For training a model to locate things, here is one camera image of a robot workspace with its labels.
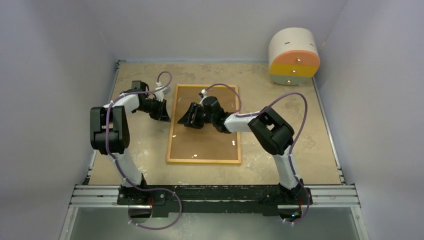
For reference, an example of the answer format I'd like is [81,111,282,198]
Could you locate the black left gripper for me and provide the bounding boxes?
[135,97,170,122]

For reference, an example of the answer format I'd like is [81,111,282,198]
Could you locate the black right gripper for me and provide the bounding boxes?
[179,102,216,129]

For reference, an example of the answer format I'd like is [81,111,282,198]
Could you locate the brown cardboard backing board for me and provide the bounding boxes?
[170,86,240,161]

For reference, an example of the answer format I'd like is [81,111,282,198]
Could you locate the yellow wooden picture frame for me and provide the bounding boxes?
[166,83,243,166]

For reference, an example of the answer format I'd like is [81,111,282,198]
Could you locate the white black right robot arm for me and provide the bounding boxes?
[177,96,310,204]

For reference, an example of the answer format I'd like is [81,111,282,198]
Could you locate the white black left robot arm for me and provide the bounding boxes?
[90,80,171,205]

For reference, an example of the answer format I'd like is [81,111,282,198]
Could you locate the round three-drawer cabinet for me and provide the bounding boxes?
[268,27,321,86]

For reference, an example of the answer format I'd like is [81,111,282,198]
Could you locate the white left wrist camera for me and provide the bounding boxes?
[153,82,171,102]

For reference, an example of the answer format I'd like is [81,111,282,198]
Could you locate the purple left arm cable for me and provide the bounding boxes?
[104,71,183,232]

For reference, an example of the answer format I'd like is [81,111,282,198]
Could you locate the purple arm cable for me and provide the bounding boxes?
[200,83,312,226]
[104,71,183,232]

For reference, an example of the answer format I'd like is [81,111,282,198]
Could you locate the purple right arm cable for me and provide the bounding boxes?
[200,83,312,226]

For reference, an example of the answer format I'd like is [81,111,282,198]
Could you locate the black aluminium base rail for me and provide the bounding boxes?
[70,184,360,220]

